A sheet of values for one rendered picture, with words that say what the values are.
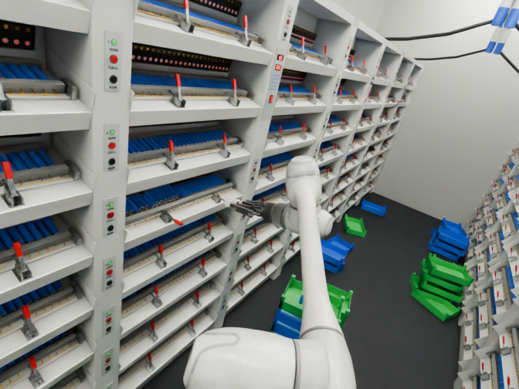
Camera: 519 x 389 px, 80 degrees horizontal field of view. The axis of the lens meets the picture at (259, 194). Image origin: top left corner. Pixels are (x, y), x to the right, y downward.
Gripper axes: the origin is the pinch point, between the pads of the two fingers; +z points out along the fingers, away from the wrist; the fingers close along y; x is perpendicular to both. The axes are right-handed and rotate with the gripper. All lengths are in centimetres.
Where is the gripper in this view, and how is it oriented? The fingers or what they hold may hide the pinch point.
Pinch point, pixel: (232, 203)
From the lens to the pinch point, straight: 126.3
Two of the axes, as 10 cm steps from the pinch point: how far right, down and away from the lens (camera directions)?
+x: 0.1, -9.5, -3.0
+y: 5.5, -2.4, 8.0
